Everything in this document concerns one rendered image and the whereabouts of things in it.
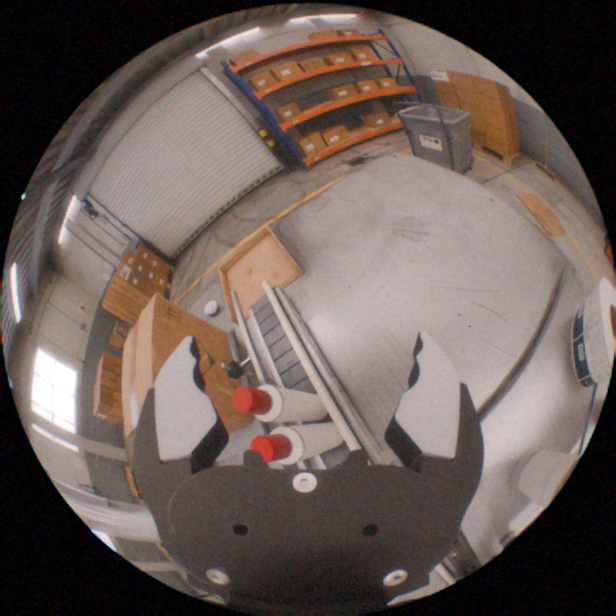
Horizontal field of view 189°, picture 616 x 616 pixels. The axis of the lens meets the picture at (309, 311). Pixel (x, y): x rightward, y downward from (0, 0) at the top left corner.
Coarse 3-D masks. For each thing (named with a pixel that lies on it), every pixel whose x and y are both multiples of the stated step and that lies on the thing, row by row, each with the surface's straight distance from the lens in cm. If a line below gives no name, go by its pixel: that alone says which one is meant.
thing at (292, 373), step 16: (272, 288) 58; (256, 304) 59; (256, 320) 57; (272, 320) 53; (288, 320) 50; (272, 336) 51; (272, 352) 50; (288, 352) 47; (288, 368) 46; (304, 368) 44; (288, 384) 46; (304, 384) 44; (352, 432) 40; (336, 448) 41; (336, 464) 42
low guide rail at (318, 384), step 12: (264, 288) 55; (276, 300) 52; (276, 312) 49; (288, 324) 46; (288, 336) 44; (300, 348) 42; (300, 360) 41; (312, 372) 39; (324, 396) 38; (336, 408) 38; (336, 420) 37; (348, 432) 37; (348, 444) 37; (444, 576) 62
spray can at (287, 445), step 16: (272, 432) 27; (288, 432) 26; (304, 432) 27; (320, 432) 31; (336, 432) 36; (256, 448) 24; (272, 448) 22; (288, 448) 25; (304, 448) 26; (320, 448) 31; (288, 464) 27
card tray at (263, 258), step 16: (256, 240) 86; (272, 240) 81; (240, 256) 88; (256, 256) 81; (272, 256) 75; (288, 256) 70; (224, 272) 90; (240, 272) 82; (256, 272) 75; (272, 272) 70; (288, 272) 65; (224, 288) 79; (240, 288) 76; (256, 288) 70; (240, 304) 72
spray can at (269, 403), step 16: (240, 400) 25; (256, 400) 24; (272, 400) 27; (288, 400) 28; (304, 400) 32; (320, 400) 38; (256, 416) 29; (272, 416) 27; (288, 416) 29; (304, 416) 33; (320, 416) 39
